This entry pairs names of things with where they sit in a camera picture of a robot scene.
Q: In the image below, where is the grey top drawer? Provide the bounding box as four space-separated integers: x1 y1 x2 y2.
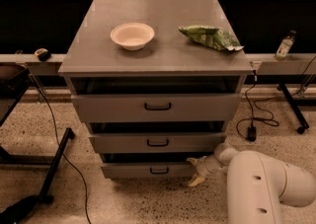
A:
72 94 241 122

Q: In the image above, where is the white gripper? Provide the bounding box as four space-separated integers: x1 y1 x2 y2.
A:
186 155 227 187

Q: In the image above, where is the yellow black tape measure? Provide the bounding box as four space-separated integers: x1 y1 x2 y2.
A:
35 48 51 61

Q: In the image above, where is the white paper bowl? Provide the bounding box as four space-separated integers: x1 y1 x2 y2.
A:
111 23 155 51

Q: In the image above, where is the green chip bag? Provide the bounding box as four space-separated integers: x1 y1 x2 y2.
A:
179 25 243 51

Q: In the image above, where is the black wheeled stand leg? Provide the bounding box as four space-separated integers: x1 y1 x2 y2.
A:
277 82 309 134

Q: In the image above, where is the black table stand left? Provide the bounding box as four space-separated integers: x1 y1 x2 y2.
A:
0 63 76 205

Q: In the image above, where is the black floor cable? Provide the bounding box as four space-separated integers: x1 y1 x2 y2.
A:
29 73 93 224

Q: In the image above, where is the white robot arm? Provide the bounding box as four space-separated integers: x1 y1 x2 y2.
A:
189 143 316 224

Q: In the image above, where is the grey middle drawer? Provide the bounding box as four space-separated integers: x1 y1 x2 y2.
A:
89 132 226 154

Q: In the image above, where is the grey drawer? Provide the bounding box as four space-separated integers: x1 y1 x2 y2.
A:
72 94 241 122
102 162 196 179
89 132 226 154

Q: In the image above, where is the black power adapter cable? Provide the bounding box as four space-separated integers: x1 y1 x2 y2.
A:
235 70 280 143

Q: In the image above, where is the small clear bottle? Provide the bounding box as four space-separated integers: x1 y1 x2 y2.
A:
275 30 296 61

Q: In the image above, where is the grey drawer cabinet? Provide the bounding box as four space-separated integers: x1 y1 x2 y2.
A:
59 0 251 167

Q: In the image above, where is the black shoe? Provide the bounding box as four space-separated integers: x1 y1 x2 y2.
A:
0 195 39 224

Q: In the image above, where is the grey bottom drawer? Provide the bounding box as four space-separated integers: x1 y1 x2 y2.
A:
102 162 196 179

